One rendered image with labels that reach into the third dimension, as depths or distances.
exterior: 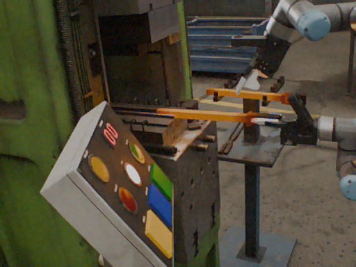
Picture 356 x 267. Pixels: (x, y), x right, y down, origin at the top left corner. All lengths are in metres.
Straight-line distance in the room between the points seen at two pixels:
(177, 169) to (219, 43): 3.92
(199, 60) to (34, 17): 4.35
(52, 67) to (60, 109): 0.12
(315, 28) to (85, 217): 0.71
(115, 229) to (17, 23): 0.59
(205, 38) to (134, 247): 4.56
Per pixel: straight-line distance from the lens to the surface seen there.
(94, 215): 0.69
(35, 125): 1.13
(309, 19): 1.04
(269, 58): 1.18
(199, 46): 5.22
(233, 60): 5.08
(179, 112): 1.36
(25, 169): 1.35
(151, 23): 1.20
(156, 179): 0.92
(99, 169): 0.72
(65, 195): 0.68
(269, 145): 1.80
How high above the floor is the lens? 1.49
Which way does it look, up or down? 23 degrees down
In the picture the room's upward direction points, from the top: 6 degrees counter-clockwise
